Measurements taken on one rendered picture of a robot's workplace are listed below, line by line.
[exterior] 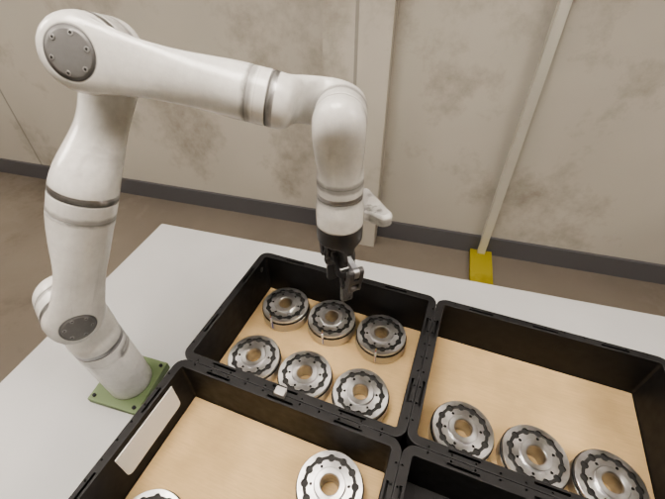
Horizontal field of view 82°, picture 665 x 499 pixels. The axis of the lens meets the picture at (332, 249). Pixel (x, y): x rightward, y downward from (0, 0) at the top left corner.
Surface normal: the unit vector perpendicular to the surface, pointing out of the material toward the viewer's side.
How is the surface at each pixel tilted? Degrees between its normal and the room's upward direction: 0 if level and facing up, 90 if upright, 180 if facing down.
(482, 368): 0
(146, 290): 0
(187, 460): 0
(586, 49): 90
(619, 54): 90
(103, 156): 63
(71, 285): 85
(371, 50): 90
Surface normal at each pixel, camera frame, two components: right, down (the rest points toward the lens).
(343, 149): 0.04, 0.85
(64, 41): -0.01, 0.39
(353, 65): -0.27, 0.63
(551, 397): 0.00, -0.76
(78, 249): 0.44, 0.55
